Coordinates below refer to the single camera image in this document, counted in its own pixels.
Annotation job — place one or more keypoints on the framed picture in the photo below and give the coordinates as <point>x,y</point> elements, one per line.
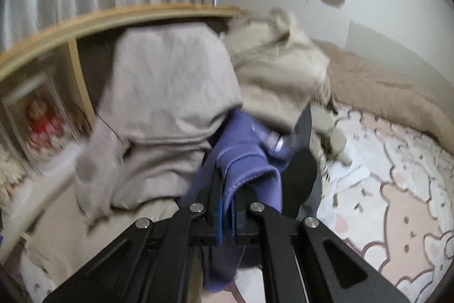
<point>39,118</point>

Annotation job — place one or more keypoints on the tan fluffy blanket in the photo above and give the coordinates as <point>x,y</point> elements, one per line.
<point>362,84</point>

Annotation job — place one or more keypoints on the purple blue garment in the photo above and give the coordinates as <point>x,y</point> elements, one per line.
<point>246,153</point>

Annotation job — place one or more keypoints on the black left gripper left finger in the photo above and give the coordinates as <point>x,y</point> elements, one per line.
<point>150,261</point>

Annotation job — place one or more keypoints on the beige crumpled garment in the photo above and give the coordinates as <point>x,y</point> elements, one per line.
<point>281,72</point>

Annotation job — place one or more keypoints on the wooden headboard shelf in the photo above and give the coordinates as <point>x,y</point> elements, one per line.
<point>79,55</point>

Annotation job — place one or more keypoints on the bear pattern bed sheet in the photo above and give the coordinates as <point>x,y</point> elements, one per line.
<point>394,204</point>

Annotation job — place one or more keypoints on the dark grey garment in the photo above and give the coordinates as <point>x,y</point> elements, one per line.
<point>301,182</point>

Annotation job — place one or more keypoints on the grey sweatshirt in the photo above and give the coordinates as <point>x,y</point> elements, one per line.
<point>170,90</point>

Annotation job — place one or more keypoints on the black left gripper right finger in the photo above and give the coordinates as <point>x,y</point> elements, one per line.
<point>303,261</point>

